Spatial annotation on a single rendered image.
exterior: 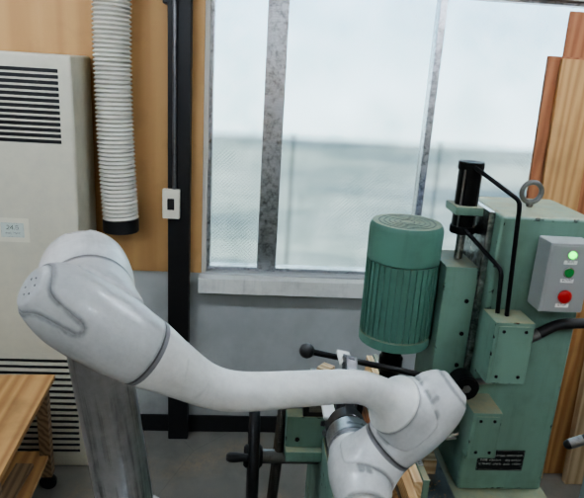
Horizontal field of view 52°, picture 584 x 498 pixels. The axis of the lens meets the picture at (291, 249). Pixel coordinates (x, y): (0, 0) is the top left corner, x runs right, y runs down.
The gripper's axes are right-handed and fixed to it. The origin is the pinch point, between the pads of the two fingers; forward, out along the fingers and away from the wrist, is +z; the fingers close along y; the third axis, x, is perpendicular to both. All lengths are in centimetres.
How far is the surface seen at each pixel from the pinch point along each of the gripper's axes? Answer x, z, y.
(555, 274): -39, -3, 37
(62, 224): 95, 114, -16
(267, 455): 8.2, 12.5, -32.0
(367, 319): -6.3, 11.3, 11.9
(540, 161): -97, 135, 53
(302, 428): 1.8, 9.5, -20.1
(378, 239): -2.7, 9.6, 32.6
